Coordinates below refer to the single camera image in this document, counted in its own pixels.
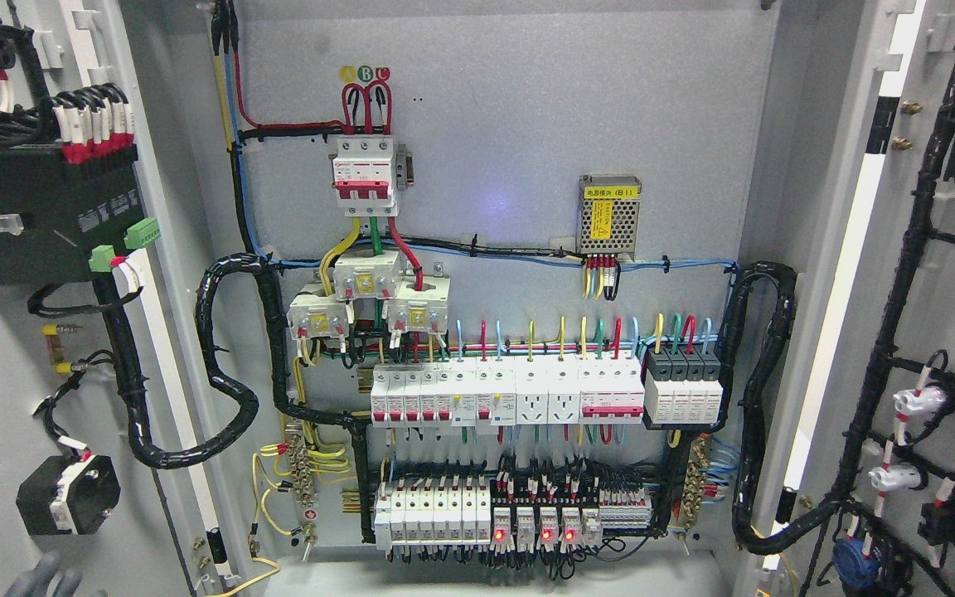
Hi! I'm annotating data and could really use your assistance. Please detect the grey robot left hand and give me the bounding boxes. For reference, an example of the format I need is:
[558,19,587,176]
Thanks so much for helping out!
[4,551,83,596]

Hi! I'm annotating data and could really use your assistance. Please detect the grey cabinet door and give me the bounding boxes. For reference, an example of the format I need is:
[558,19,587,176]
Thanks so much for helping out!
[728,1,955,596]
[0,1,241,596]

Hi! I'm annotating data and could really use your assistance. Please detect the black digital power meter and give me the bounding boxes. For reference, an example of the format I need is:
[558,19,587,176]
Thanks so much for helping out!
[0,144,159,286]

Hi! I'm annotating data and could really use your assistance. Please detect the white lower breaker row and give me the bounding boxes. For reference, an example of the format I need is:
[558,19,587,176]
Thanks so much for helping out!
[374,479,493,551]

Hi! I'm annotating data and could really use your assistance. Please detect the white current transformers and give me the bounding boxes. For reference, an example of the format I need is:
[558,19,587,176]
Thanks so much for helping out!
[288,250,451,341]

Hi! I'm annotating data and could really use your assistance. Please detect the lower relay terminal row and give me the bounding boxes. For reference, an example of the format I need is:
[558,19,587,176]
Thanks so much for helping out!
[488,471,653,556]

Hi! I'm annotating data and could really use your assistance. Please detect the white red main breaker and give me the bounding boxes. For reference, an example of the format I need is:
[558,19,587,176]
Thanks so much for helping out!
[331,135,403,218]

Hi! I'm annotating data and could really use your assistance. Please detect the white socket breaker row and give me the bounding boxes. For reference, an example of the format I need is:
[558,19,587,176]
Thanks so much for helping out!
[369,354,644,434]

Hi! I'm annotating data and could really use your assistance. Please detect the grey electrical cabinet body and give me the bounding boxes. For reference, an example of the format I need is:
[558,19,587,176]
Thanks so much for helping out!
[121,0,868,597]

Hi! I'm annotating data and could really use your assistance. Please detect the black surge protector modules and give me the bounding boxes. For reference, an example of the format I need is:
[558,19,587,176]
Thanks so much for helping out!
[643,347,724,432]

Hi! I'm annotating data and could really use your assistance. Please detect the perforated metal power supply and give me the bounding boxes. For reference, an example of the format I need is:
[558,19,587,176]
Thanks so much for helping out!
[575,174,642,255]

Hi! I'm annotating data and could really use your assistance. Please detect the white rotary selector switch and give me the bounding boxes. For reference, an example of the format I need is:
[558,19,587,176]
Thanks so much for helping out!
[15,456,121,536]

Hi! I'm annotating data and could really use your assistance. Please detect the black left wire loom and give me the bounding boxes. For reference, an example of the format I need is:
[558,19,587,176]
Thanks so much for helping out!
[92,253,288,470]

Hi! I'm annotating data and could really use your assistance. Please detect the black wire loom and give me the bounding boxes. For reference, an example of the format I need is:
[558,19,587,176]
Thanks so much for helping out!
[92,253,288,470]
[726,262,835,555]

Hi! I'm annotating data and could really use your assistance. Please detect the black right wire loom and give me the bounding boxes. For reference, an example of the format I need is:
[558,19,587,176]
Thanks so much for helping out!
[726,262,835,555]

